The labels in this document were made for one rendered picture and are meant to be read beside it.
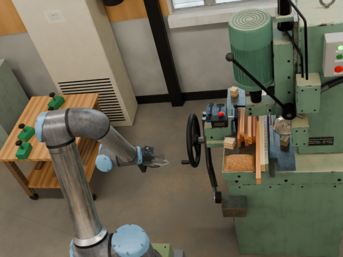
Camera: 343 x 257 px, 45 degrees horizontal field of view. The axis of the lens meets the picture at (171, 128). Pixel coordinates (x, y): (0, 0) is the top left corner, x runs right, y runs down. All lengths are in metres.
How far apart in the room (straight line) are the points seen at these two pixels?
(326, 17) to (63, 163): 1.13
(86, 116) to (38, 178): 1.78
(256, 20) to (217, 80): 1.87
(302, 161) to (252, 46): 0.67
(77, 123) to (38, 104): 1.81
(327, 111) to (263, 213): 0.70
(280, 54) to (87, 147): 1.97
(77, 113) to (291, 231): 1.42
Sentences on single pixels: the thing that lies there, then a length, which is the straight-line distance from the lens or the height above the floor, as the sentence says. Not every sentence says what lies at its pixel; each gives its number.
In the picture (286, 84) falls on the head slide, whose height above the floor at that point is 1.21.
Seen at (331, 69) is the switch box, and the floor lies 1.36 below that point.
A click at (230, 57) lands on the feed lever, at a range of 1.66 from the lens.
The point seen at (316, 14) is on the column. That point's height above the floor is 1.52.
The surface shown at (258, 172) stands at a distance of 1.88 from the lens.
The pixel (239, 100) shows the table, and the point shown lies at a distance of 2.27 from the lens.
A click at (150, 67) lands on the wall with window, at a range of 3.55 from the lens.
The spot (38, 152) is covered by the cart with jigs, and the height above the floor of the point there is 0.53.
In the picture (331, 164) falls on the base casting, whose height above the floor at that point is 0.80.
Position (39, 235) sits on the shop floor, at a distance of 3.24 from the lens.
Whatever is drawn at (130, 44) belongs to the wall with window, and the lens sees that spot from 3.44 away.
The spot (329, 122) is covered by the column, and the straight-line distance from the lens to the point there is 1.98.
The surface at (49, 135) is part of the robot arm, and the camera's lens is 1.64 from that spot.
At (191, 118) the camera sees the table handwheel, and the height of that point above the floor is 0.95.
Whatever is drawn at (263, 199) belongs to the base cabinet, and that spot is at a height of 0.58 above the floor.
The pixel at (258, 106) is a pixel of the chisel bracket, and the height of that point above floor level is 1.06.
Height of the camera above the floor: 2.41
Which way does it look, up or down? 43 degrees down
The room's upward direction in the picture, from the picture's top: 16 degrees counter-clockwise
